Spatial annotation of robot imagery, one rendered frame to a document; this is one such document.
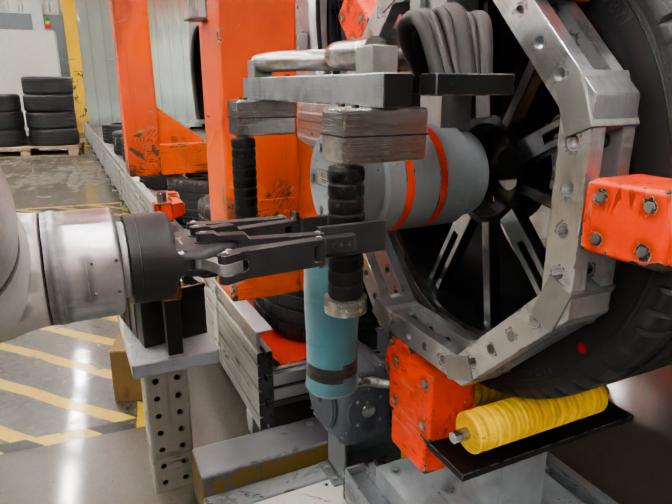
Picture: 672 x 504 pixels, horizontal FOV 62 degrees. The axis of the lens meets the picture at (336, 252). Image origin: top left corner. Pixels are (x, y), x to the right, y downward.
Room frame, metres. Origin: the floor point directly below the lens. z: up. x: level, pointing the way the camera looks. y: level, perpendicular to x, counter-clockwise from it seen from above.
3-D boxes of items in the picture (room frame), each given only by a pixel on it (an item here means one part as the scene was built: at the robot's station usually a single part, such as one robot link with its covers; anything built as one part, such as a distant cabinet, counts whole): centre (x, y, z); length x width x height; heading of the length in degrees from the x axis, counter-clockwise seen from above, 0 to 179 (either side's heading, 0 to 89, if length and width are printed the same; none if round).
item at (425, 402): (0.81, -0.18, 0.48); 0.16 x 0.12 x 0.17; 115
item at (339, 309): (0.54, -0.01, 0.83); 0.04 x 0.04 x 0.16
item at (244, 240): (0.48, 0.06, 0.83); 0.11 x 0.01 x 0.04; 104
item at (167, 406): (1.24, 0.42, 0.21); 0.10 x 0.10 x 0.42; 25
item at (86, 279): (0.44, 0.20, 0.83); 0.09 x 0.06 x 0.09; 26
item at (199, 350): (1.21, 0.41, 0.44); 0.43 x 0.17 x 0.03; 25
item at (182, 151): (3.13, 0.71, 0.69); 0.52 x 0.17 x 0.35; 115
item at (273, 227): (0.52, 0.08, 0.83); 0.11 x 0.01 x 0.04; 127
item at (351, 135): (0.55, -0.04, 0.93); 0.09 x 0.05 x 0.05; 115
